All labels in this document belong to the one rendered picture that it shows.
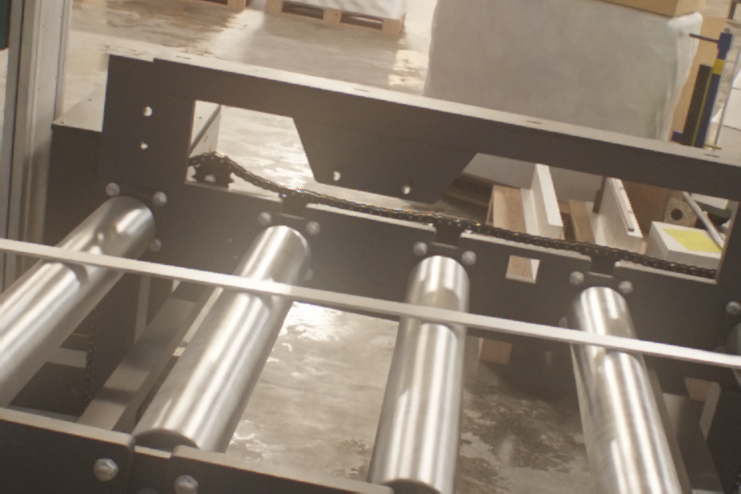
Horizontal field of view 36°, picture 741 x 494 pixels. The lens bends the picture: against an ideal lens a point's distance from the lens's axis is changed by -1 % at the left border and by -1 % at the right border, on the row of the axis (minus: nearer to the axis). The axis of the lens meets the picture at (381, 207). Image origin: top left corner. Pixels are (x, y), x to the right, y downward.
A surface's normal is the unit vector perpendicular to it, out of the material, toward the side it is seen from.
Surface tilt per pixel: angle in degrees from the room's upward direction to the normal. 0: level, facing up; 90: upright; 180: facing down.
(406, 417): 20
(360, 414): 0
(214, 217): 90
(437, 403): 14
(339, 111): 90
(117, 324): 90
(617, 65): 99
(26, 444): 90
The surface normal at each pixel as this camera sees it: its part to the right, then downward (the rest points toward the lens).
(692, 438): 0.17, -0.94
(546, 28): -0.34, 0.11
